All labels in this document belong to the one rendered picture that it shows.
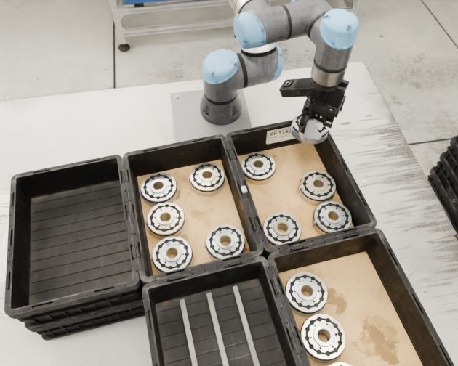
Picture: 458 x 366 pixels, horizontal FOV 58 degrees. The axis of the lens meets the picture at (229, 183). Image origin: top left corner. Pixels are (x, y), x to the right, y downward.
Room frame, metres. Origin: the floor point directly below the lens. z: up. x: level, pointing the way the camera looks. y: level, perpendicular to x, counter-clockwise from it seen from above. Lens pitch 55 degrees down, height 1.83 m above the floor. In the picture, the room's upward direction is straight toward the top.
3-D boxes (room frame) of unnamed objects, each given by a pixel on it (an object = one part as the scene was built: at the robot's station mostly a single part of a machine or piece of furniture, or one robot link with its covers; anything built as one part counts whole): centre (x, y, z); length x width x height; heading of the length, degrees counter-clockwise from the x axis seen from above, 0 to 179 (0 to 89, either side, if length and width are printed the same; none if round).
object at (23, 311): (0.50, 0.40, 0.92); 0.40 x 0.30 x 0.02; 15
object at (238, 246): (0.49, 0.01, 0.86); 0.10 x 0.10 x 0.01
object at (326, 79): (0.75, -0.23, 1.21); 0.08 x 0.08 x 0.05
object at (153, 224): (0.56, 0.17, 0.86); 0.10 x 0.10 x 0.01
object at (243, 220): (0.58, 0.11, 0.87); 0.40 x 0.30 x 0.11; 15
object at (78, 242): (0.50, 0.40, 0.87); 0.40 x 0.30 x 0.11; 15
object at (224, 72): (1.07, 0.02, 0.93); 0.13 x 0.12 x 0.14; 110
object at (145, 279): (0.58, 0.11, 0.92); 0.40 x 0.30 x 0.02; 15
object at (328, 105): (0.74, -0.23, 1.13); 0.09 x 0.08 x 0.12; 59
